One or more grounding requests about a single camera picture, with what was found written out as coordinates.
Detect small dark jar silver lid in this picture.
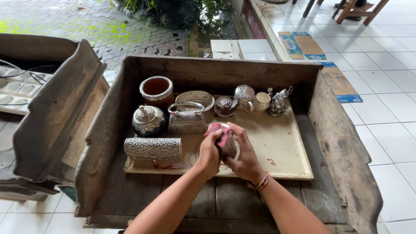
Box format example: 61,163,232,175
213,96,240,118

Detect brown cup with silver rim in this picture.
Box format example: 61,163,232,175
139,76,174,108

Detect red string with paper tag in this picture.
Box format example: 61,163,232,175
151,159,186,170

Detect person's left hand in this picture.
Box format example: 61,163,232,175
194,129,225,178

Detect dark furniture legs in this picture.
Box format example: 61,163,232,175
291,0,325,19

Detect stack of white tiles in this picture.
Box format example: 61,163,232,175
210,39,279,62

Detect silver lidded glass mug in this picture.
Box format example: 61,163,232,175
233,84,256,114

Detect oval embossed silver dish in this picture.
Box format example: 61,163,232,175
175,90,215,113

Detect small embossed silver cup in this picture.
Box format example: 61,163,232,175
252,92,272,112

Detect cream rectangular tray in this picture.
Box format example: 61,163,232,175
123,94,314,181

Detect silver handbag with ring handle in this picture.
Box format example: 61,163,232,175
167,101,208,134

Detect white compartment tray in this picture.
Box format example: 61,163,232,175
0,65,54,116

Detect green cloth scrap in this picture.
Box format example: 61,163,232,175
58,185,77,203

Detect large weathered wooden trough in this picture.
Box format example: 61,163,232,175
74,54,384,234

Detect ornate silver teapot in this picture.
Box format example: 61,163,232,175
266,86,294,118

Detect wooden chair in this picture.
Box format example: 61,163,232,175
331,0,390,26

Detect small embossed silver vessel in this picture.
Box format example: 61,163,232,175
218,123,241,161

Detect old grey wooden trough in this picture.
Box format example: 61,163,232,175
0,32,111,203

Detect garden rock with plants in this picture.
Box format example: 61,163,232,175
110,0,235,30

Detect embossed silver clutch box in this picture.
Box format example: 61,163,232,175
123,137,183,162

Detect person's right hand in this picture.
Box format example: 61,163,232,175
224,122,265,184

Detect flattened cardboard with blue print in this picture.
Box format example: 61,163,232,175
278,31,327,61
320,61,363,104

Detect black cable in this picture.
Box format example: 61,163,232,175
0,64,60,88

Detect dark round pot silver lid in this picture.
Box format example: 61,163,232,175
132,105,167,138

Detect pink polishing cloth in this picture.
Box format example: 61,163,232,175
204,122,232,148

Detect red woven thread bracelet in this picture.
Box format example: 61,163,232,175
246,171,271,192

